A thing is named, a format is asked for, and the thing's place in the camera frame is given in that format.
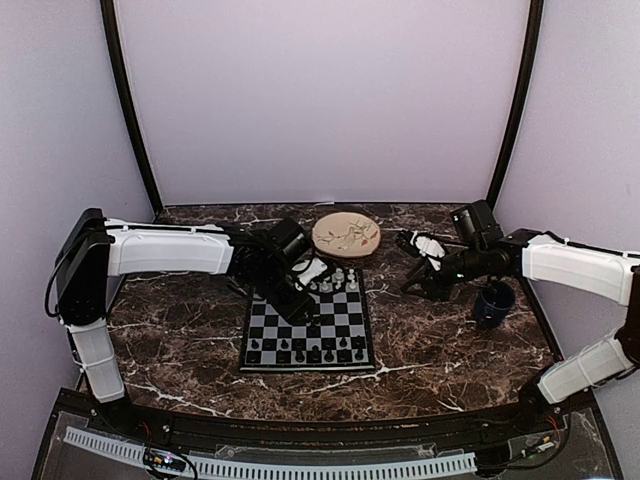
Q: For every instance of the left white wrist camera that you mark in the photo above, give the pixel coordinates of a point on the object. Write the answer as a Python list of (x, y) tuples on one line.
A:
[(306, 271)]

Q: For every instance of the black white chess board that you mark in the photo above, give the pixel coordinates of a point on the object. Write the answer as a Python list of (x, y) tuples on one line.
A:
[(336, 338)]

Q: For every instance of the black frame post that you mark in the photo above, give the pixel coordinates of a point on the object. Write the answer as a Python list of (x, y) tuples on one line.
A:
[(525, 70), (128, 110)]

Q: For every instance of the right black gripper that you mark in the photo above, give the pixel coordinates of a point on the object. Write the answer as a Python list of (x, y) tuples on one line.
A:
[(435, 289)]

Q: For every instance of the right black frame post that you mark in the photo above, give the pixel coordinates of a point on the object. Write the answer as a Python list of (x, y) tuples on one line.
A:
[(525, 70)]

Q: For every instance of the left black frame post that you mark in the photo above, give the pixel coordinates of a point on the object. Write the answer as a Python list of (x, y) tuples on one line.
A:
[(128, 110)]

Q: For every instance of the row of white chess pieces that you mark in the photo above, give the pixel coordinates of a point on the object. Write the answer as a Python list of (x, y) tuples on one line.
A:
[(340, 281)]

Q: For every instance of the white slotted cable duct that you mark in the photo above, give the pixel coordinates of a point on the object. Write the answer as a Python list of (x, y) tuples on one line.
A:
[(252, 463)]

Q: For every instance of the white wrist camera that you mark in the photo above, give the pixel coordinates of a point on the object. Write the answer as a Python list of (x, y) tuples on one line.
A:
[(306, 271), (421, 245)]

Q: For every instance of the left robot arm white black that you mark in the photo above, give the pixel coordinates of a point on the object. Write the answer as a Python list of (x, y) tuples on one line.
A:
[(270, 262)]

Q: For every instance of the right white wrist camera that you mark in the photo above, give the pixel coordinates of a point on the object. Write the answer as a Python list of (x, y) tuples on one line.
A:
[(421, 245)]

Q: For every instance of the black king piece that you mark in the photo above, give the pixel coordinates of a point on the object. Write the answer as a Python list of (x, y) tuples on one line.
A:
[(314, 355)]

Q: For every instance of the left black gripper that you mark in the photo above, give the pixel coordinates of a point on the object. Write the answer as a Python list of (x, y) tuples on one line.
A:
[(293, 310)]

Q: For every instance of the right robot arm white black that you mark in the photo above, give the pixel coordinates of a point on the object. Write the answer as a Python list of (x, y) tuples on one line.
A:
[(483, 250)]

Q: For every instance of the beige bird painted plate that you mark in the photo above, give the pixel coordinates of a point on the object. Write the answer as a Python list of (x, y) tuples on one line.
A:
[(346, 235)]

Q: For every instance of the dark blue mug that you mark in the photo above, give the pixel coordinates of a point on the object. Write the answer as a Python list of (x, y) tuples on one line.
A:
[(492, 305)]

